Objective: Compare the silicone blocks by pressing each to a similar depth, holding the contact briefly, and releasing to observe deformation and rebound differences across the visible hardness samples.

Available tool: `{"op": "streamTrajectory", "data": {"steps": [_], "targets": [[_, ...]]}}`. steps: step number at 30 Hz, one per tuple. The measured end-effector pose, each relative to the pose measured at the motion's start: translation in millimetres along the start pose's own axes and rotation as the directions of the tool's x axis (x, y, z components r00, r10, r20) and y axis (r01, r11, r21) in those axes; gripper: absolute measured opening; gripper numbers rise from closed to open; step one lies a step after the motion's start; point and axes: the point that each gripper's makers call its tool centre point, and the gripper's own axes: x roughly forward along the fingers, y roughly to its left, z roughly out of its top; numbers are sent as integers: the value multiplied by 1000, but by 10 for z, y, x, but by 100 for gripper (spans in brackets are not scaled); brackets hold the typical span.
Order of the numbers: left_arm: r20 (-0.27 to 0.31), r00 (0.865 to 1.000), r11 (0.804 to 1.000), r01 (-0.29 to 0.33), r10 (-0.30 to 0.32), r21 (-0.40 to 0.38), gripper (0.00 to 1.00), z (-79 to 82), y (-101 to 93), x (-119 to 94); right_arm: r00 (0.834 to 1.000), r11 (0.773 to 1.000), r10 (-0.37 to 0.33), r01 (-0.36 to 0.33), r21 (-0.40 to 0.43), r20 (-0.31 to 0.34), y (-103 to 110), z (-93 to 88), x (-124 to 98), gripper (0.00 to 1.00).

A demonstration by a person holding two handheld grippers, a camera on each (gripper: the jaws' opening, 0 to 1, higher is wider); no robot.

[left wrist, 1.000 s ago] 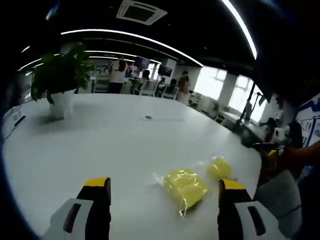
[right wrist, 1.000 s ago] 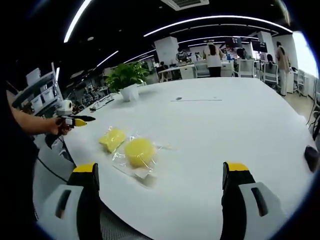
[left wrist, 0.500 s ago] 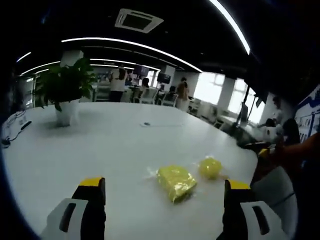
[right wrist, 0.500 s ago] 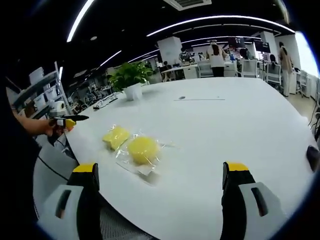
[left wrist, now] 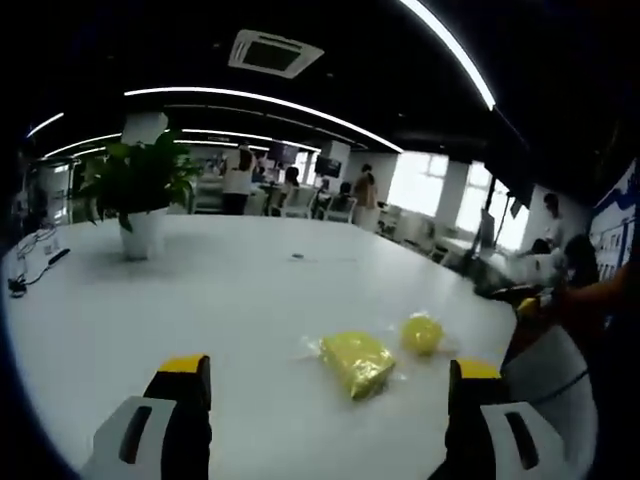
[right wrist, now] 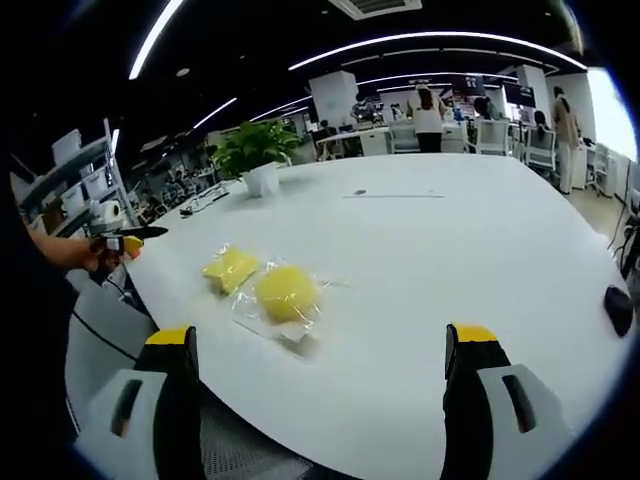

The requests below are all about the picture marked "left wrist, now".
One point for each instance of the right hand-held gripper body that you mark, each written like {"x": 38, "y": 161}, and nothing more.
{"x": 542, "y": 267}

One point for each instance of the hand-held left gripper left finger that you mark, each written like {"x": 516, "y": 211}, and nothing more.
{"x": 180, "y": 415}

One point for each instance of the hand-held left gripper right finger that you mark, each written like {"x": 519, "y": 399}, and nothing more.
{"x": 470, "y": 425}

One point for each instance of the round yellow silicone block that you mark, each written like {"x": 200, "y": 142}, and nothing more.
{"x": 422, "y": 334}

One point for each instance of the rectangular yellow silicone block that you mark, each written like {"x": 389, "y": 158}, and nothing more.
{"x": 357, "y": 370}

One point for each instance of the person's right hand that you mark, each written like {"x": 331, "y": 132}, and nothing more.
{"x": 572, "y": 300}

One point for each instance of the person's dark clothing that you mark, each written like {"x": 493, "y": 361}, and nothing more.
{"x": 617, "y": 390}

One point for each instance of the white mesh office chair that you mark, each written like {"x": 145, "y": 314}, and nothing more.
{"x": 300, "y": 201}
{"x": 340, "y": 207}

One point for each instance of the dark hanging sign screen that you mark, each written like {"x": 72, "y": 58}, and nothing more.
{"x": 281, "y": 151}
{"x": 328, "y": 165}

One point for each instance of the green potted plant white pot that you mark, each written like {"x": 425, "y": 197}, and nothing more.
{"x": 142, "y": 200}

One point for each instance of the long straight ceiling light strip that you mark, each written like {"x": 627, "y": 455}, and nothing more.
{"x": 455, "y": 50}

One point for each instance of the short ceiling light strip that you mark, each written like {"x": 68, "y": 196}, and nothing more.
{"x": 45, "y": 124}
{"x": 85, "y": 145}

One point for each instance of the long curved ceiling light strip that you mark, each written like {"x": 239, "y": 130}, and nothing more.
{"x": 260, "y": 100}

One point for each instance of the white ceiling air conditioner vent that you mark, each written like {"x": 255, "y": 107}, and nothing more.
{"x": 275, "y": 52}

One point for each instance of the blue white wall poster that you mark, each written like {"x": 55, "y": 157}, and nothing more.
{"x": 617, "y": 215}

